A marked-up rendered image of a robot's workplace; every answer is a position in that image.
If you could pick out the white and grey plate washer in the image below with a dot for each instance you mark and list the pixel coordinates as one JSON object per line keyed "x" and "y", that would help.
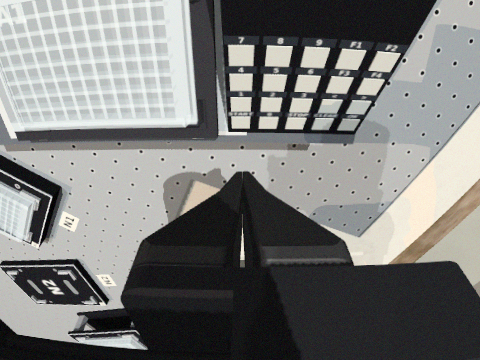
{"x": 296, "y": 71}

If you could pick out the grey perforated base plate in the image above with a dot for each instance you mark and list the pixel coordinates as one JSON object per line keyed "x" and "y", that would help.
{"x": 123, "y": 192}

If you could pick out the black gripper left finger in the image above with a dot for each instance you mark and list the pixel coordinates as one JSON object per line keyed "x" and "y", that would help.
{"x": 204, "y": 234}

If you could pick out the white multi-well plate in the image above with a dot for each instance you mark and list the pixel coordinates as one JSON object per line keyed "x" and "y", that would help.
{"x": 16, "y": 213}
{"x": 171, "y": 51}
{"x": 115, "y": 342}

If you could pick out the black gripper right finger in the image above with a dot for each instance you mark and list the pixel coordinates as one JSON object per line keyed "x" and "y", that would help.
{"x": 277, "y": 235}

